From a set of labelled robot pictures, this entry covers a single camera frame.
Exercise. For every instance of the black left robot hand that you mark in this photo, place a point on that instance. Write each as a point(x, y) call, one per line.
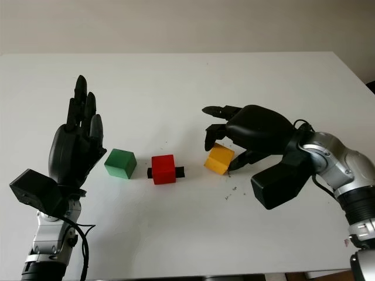
point(70, 152)

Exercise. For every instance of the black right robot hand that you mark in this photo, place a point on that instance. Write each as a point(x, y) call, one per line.
point(260, 128)

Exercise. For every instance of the green wooden block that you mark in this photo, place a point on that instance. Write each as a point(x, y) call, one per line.
point(120, 164)

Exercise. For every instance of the yellow wooden block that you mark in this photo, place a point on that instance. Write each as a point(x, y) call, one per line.
point(218, 161)

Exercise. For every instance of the red wooden block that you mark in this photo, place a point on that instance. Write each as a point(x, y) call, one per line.
point(164, 171)

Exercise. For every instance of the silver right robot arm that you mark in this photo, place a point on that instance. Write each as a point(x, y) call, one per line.
point(342, 164)

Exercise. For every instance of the black tape strip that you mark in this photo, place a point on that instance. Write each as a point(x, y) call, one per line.
point(180, 172)

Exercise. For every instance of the dark object beside table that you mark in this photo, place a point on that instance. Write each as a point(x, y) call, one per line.
point(372, 86)

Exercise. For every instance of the grey robot torso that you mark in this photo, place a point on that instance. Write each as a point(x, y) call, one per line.
point(234, 278)

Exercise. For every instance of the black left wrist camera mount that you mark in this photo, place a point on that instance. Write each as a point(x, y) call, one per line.
point(35, 190)

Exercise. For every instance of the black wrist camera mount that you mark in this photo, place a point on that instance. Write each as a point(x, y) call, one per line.
point(278, 184)
point(35, 190)

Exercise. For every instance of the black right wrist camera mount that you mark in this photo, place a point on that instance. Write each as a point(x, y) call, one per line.
point(278, 184)

